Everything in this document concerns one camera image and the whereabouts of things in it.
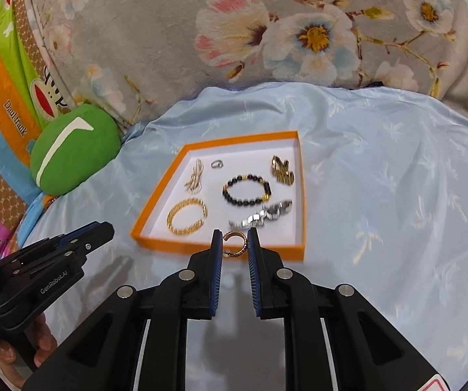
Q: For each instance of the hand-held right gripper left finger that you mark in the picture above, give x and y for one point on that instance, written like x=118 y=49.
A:
x=217 y=260

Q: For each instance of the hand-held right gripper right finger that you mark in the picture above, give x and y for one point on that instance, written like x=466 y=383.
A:
x=254 y=260

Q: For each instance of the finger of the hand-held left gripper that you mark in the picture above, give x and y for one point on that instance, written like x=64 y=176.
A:
x=95 y=240
x=77 y=234

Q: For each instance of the silver wrist watch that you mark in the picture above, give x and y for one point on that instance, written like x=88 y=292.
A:
x=262 y=216

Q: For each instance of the orange jewelry box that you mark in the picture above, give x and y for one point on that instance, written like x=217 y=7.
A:
x=242 y=203

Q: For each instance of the gold wrist watch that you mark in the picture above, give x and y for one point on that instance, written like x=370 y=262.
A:
x=283 y=170

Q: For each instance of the person's left hand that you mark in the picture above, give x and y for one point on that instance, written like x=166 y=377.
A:
x=42 y=334

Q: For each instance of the green round cushion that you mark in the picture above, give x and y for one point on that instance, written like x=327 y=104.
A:
x=71 y=150

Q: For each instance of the cartoon printed blanket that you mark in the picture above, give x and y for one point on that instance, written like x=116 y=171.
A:
x=10 y=89

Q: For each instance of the grey floral blanket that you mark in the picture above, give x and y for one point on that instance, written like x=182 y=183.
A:
x=217 y=28

